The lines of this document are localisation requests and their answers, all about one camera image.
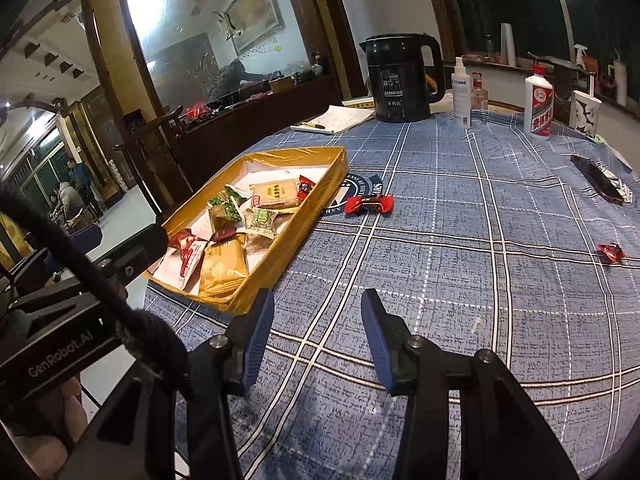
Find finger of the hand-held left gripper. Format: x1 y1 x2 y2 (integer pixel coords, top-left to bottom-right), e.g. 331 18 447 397
94 223 169 287
14 224 104 292

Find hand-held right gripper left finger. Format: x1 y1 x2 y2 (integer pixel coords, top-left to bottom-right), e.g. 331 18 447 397
65 287 276 480

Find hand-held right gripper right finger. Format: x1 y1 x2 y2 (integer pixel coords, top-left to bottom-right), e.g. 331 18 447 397
360 288 581 480

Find yellow cake packet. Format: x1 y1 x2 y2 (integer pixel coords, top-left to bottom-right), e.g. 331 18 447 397
198 236 250 297

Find gold cardboard box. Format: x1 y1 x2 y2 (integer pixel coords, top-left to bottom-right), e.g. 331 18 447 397
142 145 350 317

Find square cracker packet yellow edges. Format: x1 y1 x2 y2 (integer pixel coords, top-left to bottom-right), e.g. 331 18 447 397
248 178 302 210

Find person's left hand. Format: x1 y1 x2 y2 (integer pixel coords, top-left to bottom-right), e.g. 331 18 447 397
10 375 90 480

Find dark wooden armchair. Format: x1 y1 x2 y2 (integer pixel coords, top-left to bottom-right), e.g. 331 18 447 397
112 104 197 217

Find green snack packet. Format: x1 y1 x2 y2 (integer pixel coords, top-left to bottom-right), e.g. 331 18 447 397
206 183 252 224

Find blue plaid tablecloth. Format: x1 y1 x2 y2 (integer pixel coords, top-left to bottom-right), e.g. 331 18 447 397
144 107 640 480

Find green wrapped candy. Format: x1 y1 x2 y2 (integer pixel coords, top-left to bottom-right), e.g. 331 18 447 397
243 207 280 236

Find small red wrapped candy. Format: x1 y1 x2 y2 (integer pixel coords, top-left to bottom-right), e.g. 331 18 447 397
343 193 396 216

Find white notebook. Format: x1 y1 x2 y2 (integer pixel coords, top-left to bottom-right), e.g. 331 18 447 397
289 104 376 136

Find large red wrapped candy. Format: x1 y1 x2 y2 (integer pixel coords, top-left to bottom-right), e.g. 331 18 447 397
594 242 626 265

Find white spray bottle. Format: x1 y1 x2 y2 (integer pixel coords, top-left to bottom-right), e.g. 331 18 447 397
450 57 472 129

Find black electric kettle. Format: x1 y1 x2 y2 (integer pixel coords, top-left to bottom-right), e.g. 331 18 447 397
358 33 447 124

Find clear glass bottle red cap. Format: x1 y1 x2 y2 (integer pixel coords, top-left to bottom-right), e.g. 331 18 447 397
470 72 489 111

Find black smartphone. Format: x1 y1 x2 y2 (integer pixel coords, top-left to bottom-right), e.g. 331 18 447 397
569 154 639 205

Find white liquor bottle red label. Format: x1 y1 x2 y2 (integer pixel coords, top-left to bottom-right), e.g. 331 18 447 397
523 64 555 140

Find black and white paper cup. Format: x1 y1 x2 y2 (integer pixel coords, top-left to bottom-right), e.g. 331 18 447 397
569 89 603 139

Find white paper roll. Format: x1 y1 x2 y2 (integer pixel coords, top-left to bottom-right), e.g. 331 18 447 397
500 22 517 67

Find dark wooden chair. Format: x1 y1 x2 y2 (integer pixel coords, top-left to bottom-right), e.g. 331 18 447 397
527 51 599 127

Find white tumbler with straw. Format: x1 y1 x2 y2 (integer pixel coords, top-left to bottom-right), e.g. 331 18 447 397
613 50 629 106

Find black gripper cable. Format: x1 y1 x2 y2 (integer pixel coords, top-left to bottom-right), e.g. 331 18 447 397
0 181 192 378

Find framed wall picture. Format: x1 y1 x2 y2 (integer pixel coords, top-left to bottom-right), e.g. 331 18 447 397
231 0 287 54

